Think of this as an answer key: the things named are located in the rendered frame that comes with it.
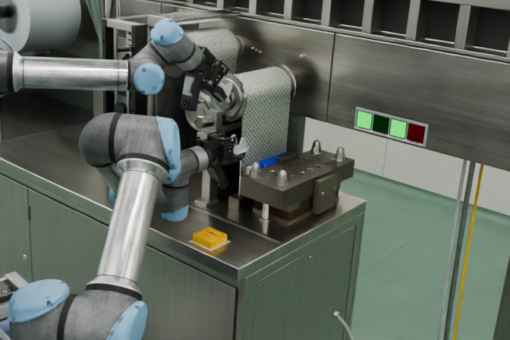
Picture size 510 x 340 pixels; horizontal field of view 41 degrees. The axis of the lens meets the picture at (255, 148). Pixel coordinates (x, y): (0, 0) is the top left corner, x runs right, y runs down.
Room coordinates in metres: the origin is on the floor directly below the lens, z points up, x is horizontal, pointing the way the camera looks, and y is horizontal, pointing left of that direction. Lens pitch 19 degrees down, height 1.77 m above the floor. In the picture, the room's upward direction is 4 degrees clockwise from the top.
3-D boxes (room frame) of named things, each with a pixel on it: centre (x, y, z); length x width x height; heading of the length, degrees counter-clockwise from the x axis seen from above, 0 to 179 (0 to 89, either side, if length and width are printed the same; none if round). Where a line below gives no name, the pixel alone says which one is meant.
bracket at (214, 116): (1.99, 0.15, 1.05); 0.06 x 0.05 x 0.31; 142
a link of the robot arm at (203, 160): (1.81, 0.17, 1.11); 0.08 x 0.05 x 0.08; 52
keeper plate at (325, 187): (1.97, -0.23, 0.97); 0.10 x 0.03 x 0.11; 142
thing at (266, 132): (2.06, -0.03, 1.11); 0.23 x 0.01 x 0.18; 142
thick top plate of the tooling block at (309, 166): (2.02, -0.15, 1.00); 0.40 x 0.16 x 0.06; 142
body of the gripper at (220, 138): (1.87, 0.12, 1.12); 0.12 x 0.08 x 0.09; 142
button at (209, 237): (1.72, 0.11, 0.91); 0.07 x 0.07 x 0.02; 52
